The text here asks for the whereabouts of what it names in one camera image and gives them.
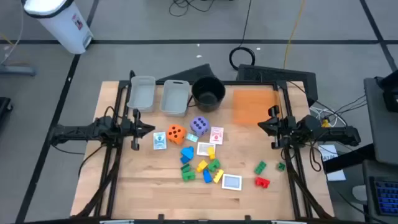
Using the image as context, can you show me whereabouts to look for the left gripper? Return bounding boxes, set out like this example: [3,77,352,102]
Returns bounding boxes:
[119,108,156,151]

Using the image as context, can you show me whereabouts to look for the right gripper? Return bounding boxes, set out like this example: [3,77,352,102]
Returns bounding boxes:
[257,105,298,150]

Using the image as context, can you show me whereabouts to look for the blue playing card box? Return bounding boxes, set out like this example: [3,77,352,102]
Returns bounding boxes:
[152,131,168,151]

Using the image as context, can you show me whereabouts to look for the orange foam die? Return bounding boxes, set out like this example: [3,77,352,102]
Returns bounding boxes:
[166,124,187,146]

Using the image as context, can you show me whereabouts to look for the light blue toy block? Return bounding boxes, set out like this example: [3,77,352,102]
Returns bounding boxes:
[180,146,195,161]

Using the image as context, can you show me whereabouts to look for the purple foam die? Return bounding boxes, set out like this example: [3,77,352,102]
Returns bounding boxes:
[190,116,210,137]

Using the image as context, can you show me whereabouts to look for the white bordered card box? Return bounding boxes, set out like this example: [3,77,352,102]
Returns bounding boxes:
[221,174,243,192]

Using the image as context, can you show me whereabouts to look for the orange plastic tray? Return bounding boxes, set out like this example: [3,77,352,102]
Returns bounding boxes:
[232,89,282,125]

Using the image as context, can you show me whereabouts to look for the grey plastic bin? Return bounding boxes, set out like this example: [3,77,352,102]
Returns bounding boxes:
[126,76,156,113]
[159,80,191,118]

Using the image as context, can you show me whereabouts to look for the red playing card box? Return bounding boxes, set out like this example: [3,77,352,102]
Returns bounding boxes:
[209,126,224,146]

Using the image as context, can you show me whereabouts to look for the black perforated panel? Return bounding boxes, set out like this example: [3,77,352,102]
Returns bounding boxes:
[236,63,319,107]

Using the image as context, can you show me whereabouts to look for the red toy block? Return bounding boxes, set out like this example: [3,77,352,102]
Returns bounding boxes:
[254,176,271,189]

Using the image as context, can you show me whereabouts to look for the large green toy block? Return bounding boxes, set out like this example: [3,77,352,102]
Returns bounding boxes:
[182,170,197,182]

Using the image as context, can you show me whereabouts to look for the black plastic bucket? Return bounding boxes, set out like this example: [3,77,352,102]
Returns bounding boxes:
[191,75,226,113]

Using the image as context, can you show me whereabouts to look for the white paper sheet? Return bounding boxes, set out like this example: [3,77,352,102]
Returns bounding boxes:
[317,144,347,182]

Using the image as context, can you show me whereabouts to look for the black triangular panel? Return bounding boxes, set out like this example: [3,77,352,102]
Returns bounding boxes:
[156,63,218,84]

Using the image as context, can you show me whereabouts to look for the grey desk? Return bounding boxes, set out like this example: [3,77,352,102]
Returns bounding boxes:
[363,77,398,166]

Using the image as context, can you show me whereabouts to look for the white computer mouse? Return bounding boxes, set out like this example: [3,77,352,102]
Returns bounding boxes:
[352,184,368,202]

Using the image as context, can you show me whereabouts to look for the dark keyboard desk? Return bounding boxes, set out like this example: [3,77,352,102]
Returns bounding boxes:
[361,159,398,224]

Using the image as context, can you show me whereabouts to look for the black desk device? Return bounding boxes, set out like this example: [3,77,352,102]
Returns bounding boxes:
[374,68,398,113]

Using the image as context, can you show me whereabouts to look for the white trash bin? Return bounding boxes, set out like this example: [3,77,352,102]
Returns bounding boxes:
[21,0,95,55]

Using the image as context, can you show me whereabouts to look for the grey floor base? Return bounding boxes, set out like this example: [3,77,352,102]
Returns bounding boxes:
[0,63,37,77]

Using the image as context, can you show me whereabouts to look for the backlit keyboard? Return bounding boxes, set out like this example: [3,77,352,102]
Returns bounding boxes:
[369,176,398,218]

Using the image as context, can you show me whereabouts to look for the black floor object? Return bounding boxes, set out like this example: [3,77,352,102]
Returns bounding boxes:
[0,96,14,125]

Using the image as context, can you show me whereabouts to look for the white cables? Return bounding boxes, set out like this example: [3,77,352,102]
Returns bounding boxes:
[309,105,354,138]

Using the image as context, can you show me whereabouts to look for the black coiled floor cable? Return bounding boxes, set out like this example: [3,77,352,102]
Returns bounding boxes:
[228,0,256,72]

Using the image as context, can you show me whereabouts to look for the yellow cable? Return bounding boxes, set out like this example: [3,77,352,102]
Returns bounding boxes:
[282,0,307,70]

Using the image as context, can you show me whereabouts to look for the black tangled floor cables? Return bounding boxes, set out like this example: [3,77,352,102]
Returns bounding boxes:
[169,0,218,17]

